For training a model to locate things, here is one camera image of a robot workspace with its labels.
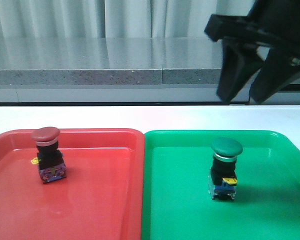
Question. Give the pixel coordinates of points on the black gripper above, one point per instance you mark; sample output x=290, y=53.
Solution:
x=274, y=23

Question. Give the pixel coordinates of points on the grey pleated curtain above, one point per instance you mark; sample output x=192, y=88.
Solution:
x=112, y=18

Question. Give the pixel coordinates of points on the red mushroom push button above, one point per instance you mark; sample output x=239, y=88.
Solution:
x=51, y=165

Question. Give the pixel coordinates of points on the green plastic tray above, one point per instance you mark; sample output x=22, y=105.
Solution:
x=176, y=200

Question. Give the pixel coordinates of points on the green mushroom push button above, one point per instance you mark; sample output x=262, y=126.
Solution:
x=222, y=179

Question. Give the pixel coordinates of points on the red plastic tray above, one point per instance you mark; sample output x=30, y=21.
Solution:
x=100, y=198

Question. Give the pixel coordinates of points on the grey granite counter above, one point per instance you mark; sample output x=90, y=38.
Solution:
x=109, y=71

